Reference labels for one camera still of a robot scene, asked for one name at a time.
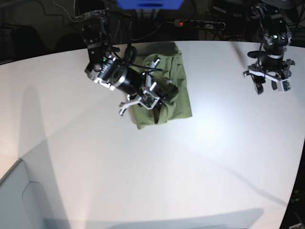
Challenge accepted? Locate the black power strip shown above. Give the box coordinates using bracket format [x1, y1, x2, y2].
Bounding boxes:
[173, 19, 226, 31]

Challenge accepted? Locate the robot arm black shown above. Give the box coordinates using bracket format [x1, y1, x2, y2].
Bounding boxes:
[243, 0, 295, 95]
[81, 10, 178, 115]

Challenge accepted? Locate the green T-shirt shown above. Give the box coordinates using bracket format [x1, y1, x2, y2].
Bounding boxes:
[130, 42, 192, 130]

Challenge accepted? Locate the blue box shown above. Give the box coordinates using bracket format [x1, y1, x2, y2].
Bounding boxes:
[117, 0, 183, 10]

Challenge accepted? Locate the white cable on floor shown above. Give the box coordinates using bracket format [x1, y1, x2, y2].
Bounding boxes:
[52, 0, 165, 42]

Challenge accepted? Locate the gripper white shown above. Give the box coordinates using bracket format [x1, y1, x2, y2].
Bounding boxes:
[118, 58, 179, 116]
[243, 59, 295, 95]

